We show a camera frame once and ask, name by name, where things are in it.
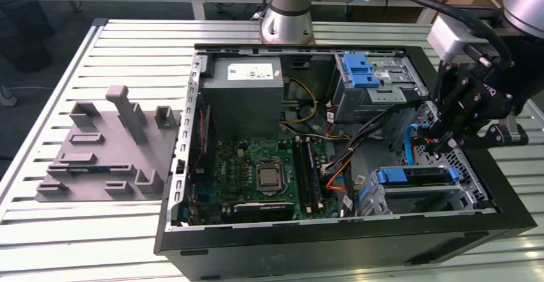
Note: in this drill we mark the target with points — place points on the CPU socket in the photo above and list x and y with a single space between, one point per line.
271 193

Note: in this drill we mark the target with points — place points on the grey floor foot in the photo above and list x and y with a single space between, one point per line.
9 99

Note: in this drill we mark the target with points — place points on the dark RAM stick in slot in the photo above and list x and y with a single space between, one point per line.
317 173

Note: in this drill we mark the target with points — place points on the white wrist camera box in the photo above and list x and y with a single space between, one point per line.
451 37

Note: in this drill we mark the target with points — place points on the black PC case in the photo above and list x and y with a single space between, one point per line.
297 250

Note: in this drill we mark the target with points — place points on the grey power supply unit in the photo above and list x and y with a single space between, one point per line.
243 110

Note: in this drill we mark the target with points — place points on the RAM stick in rack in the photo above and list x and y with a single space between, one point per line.
92 169

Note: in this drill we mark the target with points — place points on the hard disk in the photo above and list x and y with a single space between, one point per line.
395 176

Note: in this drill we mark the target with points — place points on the black chair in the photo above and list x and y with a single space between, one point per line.
26 33

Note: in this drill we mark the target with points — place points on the grey parts rack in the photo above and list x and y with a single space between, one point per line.
116 154

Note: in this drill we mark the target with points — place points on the metal drive cage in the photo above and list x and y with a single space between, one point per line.
383 100

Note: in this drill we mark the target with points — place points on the black RAM slot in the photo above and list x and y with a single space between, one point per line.
301 173
309 180

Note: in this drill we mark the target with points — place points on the metal disk bay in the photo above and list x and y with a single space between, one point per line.
426 199

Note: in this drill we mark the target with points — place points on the blue drive latch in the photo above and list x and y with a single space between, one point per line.
359 72

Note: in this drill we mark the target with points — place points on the black graphics card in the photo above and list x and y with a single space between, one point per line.
260 213

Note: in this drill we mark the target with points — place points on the silver CPU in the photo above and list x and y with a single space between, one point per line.
269 177

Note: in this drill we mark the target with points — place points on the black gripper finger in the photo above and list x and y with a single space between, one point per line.
481 138
455 103

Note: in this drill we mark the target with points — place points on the green motherboard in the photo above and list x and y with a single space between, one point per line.
239 164

